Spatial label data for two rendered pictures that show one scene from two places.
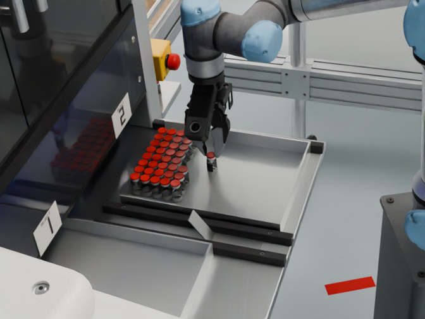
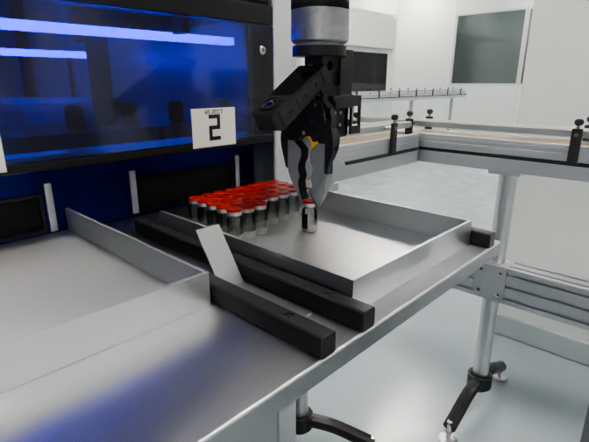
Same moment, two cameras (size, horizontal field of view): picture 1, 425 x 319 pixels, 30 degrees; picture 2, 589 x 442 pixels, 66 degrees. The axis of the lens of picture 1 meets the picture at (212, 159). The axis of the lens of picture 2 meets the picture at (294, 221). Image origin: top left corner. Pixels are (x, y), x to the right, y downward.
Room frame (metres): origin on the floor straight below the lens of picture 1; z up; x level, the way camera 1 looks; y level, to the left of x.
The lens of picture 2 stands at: (0.71, -0.21, 1.09)
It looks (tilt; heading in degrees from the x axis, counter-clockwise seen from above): 17 degrees down; 22
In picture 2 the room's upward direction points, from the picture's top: straight up
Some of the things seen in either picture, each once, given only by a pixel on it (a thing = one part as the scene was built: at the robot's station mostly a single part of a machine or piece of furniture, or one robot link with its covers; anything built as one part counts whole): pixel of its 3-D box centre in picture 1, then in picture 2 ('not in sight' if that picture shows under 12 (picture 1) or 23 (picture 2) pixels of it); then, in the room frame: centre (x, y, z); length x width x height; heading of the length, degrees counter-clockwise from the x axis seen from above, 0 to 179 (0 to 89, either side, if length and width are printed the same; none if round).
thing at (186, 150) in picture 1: (179, 164); (266, 210); (1.30, 0.07, 0.91); 0.18 x 0.02 x 0.05; 158
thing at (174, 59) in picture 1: (171, 61); not in sight; (1.57, 0.07, 1.00); 0.04 x 0.04 x 0.04; 68
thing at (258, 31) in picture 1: (252, 33); not in sight; (1.27, -0.10, 1.23); 0.11 x 0.11 x 0.08; 56
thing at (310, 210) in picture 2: (211, 162); (309, 217); (1.30, 0.00, 0.90); 0.02 x 0.02 x 0.04
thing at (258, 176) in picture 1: (218, 173); (309, 227); (1.27, -0.01, 0.90); 0.34 x 0.26 x 0.04; 68
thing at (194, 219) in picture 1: (225, 231); (249, 269); (1.08, -0.01, 0.91); 0.14 x 0.03 x 0.06; 68
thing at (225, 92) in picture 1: (209, 92); (322, 94); (1.32, -0.01, 1.07); 0.09 x 0.08 x 0.12; 158
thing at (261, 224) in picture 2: (183, 176); (259, 217); (1.26, 0.06, 0.91); 0.02 x 0.02 x 0.05
